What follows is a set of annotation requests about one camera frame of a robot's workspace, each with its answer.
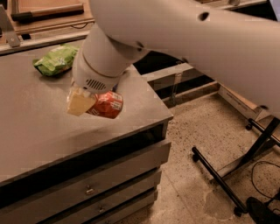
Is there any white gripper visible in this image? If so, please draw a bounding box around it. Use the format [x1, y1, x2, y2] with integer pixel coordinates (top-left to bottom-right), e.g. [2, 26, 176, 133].
[67, 52, 129, 116]

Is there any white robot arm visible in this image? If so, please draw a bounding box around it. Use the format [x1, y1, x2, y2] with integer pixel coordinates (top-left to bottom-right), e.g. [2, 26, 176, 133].
[73, 0, 280, 118]

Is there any green chip bag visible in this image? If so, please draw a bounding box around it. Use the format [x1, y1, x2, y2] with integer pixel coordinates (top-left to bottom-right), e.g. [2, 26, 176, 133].
[32, 44, 79, 76]

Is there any grey drawer cabinet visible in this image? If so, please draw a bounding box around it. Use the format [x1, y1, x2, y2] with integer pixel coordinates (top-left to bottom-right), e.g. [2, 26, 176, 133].
[0, 47, 172, 224]

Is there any cardboard box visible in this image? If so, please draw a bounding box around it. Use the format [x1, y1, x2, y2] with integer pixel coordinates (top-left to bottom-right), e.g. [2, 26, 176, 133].
[218, 86, 270, 121]

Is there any black metal stand base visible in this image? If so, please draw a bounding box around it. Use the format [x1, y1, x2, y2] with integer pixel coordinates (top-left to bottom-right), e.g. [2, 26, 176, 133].
[192, 118, 280, 217]

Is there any black handled tool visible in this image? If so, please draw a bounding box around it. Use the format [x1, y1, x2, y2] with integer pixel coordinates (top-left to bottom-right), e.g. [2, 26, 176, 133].
[10, 3, 84, 23]

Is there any black cable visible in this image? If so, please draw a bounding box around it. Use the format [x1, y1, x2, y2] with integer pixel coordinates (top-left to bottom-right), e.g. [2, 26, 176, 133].
[250, 160, 280, 205]

